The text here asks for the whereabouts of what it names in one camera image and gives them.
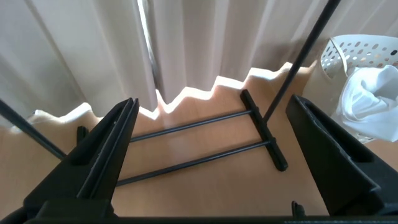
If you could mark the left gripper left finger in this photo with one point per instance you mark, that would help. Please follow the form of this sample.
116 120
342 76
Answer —
62 193

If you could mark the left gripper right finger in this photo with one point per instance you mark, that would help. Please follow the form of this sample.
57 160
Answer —
342 180

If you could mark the white printed T-shirt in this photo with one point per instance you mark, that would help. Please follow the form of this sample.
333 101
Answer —
370 102

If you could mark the black clothes rack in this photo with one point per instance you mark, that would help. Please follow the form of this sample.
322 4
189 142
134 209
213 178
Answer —
264 130

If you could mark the white laundry basket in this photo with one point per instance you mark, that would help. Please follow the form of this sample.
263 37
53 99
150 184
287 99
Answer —
357 46

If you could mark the beige curtain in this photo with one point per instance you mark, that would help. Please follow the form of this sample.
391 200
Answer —
93 46

